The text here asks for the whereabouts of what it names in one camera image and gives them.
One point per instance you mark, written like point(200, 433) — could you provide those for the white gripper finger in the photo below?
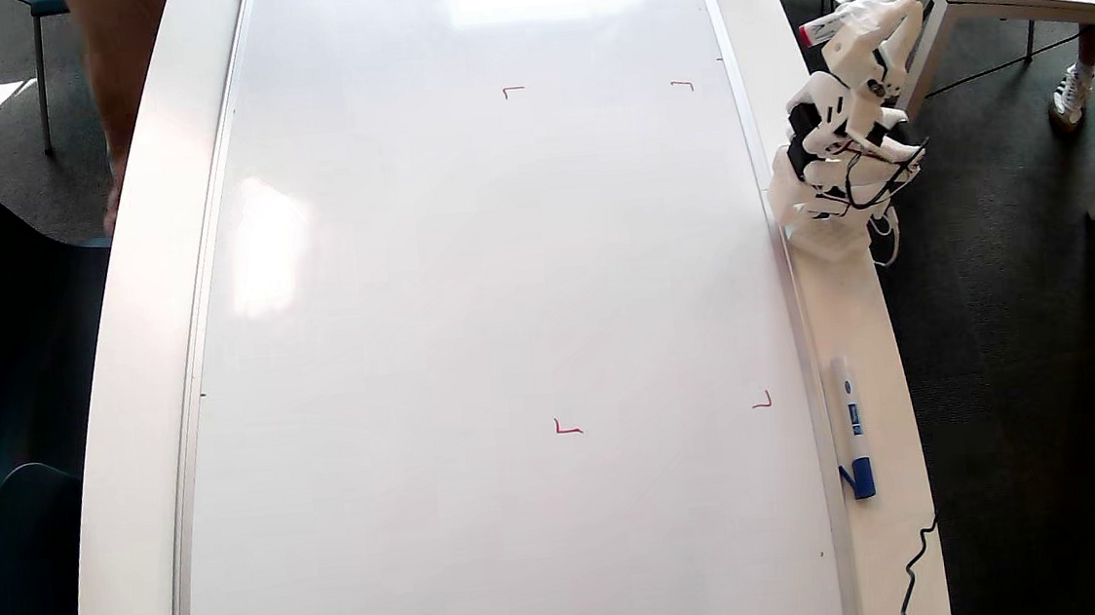
point(876, 10)
point(906, 25)

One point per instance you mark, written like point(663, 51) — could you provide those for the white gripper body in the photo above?
point(858, 50)

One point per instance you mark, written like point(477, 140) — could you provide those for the red whiteboard marker pen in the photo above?
point(814, 30)

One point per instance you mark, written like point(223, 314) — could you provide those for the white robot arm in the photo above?
point(835, 114)

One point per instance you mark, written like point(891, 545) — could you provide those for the blue capped whiteboard marker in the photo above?
point(852, 420)

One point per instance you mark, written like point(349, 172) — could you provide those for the large white whiteboard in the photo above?
point(488, 302)

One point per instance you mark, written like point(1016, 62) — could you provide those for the white striped sneaker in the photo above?
point(1070, 95)

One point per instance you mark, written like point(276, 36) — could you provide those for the person bare lower leg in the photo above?
point(1092, 45)

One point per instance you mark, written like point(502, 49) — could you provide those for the metal legged chair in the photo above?
point(41, 54)

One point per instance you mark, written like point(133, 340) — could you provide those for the large dark teal chair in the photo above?
point(3, 341)

